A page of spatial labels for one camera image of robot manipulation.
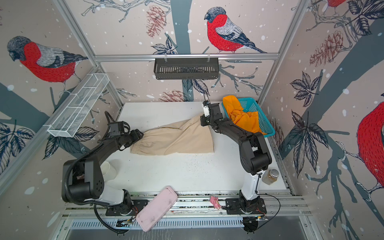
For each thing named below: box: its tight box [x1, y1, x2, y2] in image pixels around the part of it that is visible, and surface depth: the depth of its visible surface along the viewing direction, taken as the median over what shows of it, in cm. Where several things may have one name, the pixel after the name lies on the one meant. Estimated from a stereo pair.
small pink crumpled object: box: [209, 196, 222, 210], surface depth 74 cm
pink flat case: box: [135, 186, 178, 232], surface depth 73 cm
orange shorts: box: [222, 95, 267, 135], surface depth 106 cm
